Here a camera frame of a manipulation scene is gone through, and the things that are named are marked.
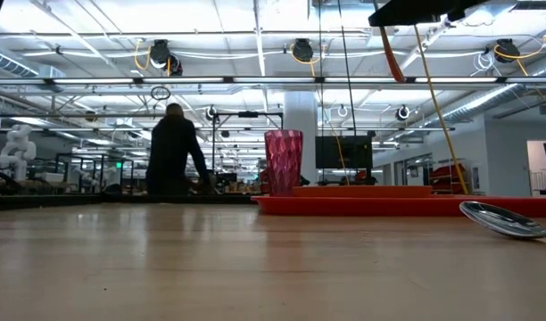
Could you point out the long ceiling light bar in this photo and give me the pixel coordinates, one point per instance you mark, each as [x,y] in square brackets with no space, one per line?
[273,80]

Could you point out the person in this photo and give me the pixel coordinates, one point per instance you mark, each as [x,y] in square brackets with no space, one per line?
[172,151]

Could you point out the shelf with red bins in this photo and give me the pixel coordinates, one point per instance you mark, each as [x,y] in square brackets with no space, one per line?
[449,176]

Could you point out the white robot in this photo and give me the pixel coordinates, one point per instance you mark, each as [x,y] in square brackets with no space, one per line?
[16,151]

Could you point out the black monitor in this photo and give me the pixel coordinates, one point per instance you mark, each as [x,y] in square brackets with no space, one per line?
[344,151]

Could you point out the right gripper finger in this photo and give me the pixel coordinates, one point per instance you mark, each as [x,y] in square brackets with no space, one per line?
[424,11]

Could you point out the red faceted plastic cup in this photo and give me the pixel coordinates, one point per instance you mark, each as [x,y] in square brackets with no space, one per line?
[283,160]

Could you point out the black aluminium table frame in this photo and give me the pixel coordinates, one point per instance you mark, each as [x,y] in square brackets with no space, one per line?
[76,201]

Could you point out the silver air duct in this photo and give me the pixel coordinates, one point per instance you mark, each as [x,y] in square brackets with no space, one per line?
[478,104]
[14,64]

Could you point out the red plastic tray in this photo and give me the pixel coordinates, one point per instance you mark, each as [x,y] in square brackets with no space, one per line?
[344,206]

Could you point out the black workstation frame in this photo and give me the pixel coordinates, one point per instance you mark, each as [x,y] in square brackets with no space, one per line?
[248,114]

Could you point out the white building column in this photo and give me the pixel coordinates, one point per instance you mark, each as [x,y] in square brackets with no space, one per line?
[300,116]

